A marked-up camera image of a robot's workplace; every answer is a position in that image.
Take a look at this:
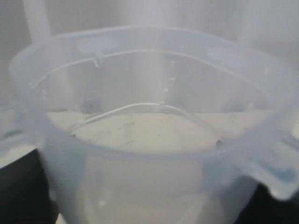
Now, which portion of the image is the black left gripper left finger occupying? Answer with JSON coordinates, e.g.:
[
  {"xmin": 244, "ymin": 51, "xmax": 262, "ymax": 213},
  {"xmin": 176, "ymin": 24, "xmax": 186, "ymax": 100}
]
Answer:
[{"xmin": 0, "ymin": 149, "xmax": 58, "ymax": 224}]

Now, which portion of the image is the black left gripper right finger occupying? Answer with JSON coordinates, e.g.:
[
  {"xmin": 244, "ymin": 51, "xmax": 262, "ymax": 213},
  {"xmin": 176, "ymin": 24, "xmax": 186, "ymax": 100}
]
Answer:
[{"xmin": 235, "ymin": 184, "xmax": 299, "ymax": 224}]

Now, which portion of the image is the clear plastic water pitcher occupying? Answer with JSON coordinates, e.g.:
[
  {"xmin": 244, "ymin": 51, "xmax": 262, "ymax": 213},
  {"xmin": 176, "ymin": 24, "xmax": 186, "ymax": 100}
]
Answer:
[{"xmin": 0, "ymin": 26, "xmax": 299, "ymax": 224}]

